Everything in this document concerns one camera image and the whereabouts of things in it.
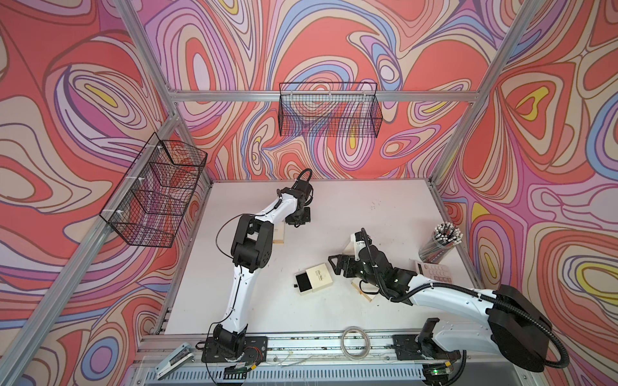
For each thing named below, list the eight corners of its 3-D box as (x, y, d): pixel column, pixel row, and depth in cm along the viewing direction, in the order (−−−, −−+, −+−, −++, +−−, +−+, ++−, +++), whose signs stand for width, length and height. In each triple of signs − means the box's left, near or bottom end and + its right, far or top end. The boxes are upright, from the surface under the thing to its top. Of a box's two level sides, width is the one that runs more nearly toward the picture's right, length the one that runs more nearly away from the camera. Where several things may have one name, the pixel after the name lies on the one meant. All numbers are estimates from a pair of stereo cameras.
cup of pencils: (421, 264, 92) (440, 242, 79) (415, 246, 98) (432, 222, 85) (444, 264, 92) (466, 242, 79) (437, 246, 98) (456, 222, 85)
